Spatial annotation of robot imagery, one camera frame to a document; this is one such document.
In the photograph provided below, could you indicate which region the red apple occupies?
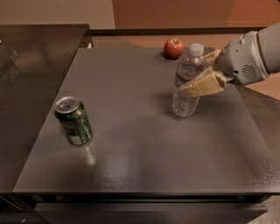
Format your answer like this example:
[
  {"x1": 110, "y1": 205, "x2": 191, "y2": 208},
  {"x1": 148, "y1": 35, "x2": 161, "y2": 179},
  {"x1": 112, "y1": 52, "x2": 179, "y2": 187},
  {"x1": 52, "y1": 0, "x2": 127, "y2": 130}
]
[{"x1": 164, "y1": 38, "x2": 184, "y2": 60}]

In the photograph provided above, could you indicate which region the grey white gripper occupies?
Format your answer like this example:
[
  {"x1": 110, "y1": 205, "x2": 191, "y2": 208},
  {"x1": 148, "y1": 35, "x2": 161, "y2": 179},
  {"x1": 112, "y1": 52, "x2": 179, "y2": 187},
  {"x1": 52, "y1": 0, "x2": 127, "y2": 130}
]
[{"x1": 179, "y1": 31, "x2": 270, "y2": 98}]

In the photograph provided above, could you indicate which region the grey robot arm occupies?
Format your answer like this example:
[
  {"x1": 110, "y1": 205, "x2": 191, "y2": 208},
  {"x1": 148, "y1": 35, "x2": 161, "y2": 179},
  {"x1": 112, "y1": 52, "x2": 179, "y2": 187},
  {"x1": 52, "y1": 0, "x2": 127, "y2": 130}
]
[{"x1": 179, "y1": 23, "x2": 280, "y2": 98}]

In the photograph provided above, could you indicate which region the dark side table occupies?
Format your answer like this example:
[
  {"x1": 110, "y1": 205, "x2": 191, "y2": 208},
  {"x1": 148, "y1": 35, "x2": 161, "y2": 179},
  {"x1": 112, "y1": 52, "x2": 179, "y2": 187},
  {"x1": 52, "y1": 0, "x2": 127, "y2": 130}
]
[{"x1": 0, "y1": 24, "x2": 92, "y2": 195}]

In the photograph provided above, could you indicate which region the clear plastic water bottle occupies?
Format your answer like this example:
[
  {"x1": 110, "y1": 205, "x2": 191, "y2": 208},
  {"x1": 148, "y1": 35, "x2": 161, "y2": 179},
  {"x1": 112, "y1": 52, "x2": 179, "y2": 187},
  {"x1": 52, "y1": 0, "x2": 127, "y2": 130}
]
[{"x1": 172, "y1": 43, "x2": 204, "y2": 117}]

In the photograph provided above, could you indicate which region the green soda can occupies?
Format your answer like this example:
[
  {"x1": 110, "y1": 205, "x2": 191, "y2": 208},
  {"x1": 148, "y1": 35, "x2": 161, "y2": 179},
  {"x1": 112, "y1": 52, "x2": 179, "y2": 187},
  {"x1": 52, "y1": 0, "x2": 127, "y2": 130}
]
[{"x1": 54, "y1": 96, "x2": 92, "y2": 145}]

